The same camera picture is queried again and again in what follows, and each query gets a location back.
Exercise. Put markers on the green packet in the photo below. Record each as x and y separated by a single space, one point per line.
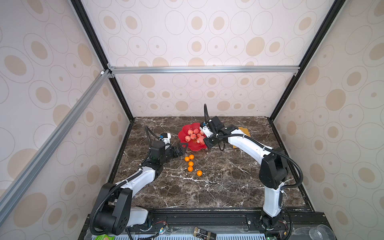
105 237

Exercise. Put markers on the right black corner post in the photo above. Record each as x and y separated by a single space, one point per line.
313 47

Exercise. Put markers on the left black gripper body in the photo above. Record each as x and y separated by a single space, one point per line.
173 153

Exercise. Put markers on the red flower-shaped fruit bowl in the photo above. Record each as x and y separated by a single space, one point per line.
193 145

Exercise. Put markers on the black corner post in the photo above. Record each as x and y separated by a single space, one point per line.
96 44
313 47

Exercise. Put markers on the yellow green snack bag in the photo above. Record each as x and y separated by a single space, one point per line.
245 132

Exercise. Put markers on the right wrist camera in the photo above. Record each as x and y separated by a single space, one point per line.
212 126

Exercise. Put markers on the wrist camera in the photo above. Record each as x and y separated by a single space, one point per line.
159 146
212 126

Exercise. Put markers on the clear plastic cup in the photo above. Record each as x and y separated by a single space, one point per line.
322 232

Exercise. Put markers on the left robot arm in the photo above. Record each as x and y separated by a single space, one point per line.
112 211

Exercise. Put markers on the horizontal aluminium rail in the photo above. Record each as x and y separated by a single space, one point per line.
201 70

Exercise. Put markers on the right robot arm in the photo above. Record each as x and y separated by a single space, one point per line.
274 164

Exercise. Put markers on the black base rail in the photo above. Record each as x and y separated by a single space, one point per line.
227 224

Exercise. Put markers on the pink peach top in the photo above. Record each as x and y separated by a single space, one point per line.
200 140

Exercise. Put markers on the black battery with gold label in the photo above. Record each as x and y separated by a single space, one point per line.
204 234

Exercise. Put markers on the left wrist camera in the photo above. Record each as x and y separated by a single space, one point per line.
159 146

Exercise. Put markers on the left black corner post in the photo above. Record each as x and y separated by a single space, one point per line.
96 44

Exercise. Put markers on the left diagonal aluminium rail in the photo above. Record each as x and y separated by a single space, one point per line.
29 173

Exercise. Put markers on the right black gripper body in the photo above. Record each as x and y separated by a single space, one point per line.
210 139

